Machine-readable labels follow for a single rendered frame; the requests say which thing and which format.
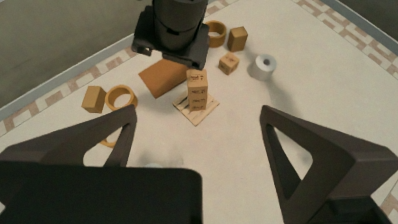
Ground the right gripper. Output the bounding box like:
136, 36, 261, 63
131, 5, 210, 71

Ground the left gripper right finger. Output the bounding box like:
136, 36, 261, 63
259, 105, 398, 224

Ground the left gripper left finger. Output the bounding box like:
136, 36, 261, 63
0, 104, 138, 167

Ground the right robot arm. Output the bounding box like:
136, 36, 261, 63
152, 0, 208, 40

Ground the small wooden pallet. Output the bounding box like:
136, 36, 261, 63
172, 89, 220, 126

